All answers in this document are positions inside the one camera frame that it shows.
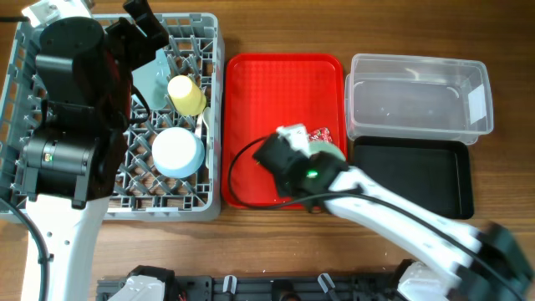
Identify grey dishwasher rack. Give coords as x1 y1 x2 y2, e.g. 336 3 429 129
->
1 13 225 222

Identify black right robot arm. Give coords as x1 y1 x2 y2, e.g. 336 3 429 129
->
252 132 534 300

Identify white plastic spoon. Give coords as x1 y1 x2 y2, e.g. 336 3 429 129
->
202 106 211 169

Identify light blue plate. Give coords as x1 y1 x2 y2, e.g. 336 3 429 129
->
133 49 171 110

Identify red plastic tray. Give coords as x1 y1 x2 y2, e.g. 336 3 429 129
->
221 54 348 208

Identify black plastic tray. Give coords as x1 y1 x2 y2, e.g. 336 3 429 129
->
352 136 475 220

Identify light blue bowl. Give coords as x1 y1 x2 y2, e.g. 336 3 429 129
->
151 127 206 178

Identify yellow plastic cup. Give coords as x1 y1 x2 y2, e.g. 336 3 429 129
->
167 75 206 115

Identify green bowl with rice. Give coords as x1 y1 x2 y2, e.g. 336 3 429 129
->
308 140 346 161

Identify clear plastic bin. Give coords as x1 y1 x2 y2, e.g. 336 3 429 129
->
344 54 494 145

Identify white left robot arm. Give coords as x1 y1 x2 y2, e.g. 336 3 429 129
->
18 0 169 300

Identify white plastic fork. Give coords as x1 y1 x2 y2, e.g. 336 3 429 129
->
194 113 204 139

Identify red snack wrapper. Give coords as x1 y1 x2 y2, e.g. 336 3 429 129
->
308 127 333 143

